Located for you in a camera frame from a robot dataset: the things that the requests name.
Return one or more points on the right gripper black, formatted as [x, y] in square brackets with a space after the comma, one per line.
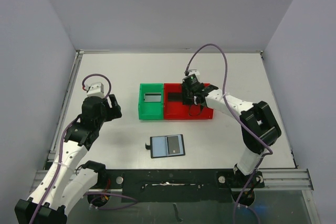
[188, 94]

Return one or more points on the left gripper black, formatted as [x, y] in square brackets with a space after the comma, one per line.
[114, 112]

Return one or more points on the red plastic bin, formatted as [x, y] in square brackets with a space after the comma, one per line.
[174, 110]
[202, 112]

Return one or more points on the green plastic bin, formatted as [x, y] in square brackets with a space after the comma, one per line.
[150, 111]

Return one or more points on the black leather card holder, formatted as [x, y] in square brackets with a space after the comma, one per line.
[158, 146]

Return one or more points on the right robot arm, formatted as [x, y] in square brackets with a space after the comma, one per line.
[259, 128]

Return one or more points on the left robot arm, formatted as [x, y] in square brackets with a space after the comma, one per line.
[56, 195]

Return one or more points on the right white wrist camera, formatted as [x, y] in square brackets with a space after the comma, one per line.
[191, 72]

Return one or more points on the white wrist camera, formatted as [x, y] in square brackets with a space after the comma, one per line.
[96, 90]
[191, 72]

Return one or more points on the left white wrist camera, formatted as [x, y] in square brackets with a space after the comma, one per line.
[96, 90]

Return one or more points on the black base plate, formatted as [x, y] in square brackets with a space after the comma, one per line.
[178, 185]

